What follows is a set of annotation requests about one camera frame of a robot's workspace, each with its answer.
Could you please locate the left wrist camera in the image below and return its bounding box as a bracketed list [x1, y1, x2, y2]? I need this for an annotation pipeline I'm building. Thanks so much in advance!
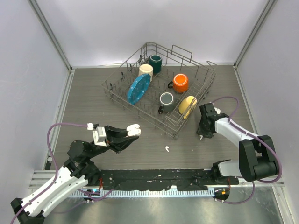
[87, 123, 107, 147]

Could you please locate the yellow mug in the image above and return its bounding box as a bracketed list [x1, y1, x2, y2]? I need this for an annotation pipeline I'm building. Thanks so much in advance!
[178, 96, 197, 119]

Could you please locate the left aluminium frame post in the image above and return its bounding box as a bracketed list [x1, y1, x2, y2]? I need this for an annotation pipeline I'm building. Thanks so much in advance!
[28, 0, 72, 71]

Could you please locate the aluminium frame post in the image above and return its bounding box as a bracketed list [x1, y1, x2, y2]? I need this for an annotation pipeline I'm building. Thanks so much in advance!
[234, 0, 277, 69]
[28, 0, 72, 71]

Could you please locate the blue polka dot plate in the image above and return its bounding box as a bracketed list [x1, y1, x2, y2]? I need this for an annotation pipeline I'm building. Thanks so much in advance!
[127, 74, 151, 105]

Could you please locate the white slotted cable duct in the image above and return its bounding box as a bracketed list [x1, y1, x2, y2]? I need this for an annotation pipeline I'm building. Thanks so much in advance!
[70, 185, 215, 198]

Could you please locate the dark teal mug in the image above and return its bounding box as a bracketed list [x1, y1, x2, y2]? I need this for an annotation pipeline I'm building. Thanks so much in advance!
[149, 54, 162, 73]

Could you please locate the orange mug black handle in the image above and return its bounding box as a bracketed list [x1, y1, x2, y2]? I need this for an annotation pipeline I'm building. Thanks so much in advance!
[167, 73, 189, 93]

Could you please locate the grey mug black handle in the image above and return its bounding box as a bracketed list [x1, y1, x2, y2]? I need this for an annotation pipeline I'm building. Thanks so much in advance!
[158, 92, 175, 114]

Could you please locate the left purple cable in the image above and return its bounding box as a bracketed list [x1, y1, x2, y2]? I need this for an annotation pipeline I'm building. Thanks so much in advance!
[10, 123, 116, 224]

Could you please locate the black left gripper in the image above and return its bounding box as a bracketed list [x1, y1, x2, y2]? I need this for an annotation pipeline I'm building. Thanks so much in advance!
[86, 125, 139, 159]

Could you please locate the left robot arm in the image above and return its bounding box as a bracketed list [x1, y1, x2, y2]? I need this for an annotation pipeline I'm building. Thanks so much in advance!
[11, 123, 141, 224]

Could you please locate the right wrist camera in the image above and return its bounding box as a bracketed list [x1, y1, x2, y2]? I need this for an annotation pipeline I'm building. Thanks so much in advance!
[214, 107, 221, 114]

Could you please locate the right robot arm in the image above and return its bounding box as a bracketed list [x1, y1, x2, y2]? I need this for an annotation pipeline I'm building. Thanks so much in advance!
[197, 103, 282, 184]

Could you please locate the cream ribbed mug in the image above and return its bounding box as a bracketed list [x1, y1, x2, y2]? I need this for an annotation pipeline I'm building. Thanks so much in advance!
[138, 63, 153, 81]

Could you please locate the right aluminium frame post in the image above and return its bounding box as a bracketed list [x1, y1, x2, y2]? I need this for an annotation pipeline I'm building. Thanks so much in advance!
[234, 0, 277, 69]

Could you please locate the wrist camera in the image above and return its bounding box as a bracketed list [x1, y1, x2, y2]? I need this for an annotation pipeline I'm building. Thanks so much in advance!
[214, 107, 221, 114]
[87, 123, 107, 147]

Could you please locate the grey wire dish rack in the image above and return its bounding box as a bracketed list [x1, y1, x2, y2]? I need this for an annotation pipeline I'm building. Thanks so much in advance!
[102, 42, 218, 139]

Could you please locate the white earbud case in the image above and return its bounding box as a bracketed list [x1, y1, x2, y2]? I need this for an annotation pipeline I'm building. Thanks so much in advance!
[126, 124, 141, 137]

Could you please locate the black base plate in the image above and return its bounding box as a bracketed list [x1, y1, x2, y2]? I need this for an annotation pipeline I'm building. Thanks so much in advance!
[101, 169, 239, 191]

